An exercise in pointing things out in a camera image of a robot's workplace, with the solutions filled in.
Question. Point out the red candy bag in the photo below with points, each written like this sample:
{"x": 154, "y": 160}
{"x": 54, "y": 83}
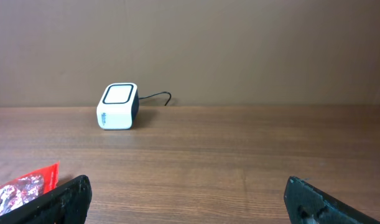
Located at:
{"x": 26, "y": 188}

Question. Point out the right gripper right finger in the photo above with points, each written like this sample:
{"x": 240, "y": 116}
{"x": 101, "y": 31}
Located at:
{"x": 308, "y": 204}

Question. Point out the white barcode scanner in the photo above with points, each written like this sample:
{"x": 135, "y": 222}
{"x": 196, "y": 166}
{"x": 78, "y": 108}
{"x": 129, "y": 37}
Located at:
{"x": 118, "y": 106}

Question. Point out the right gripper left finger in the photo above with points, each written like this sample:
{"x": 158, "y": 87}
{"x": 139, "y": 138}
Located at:
{"x": 66, "y": 204}

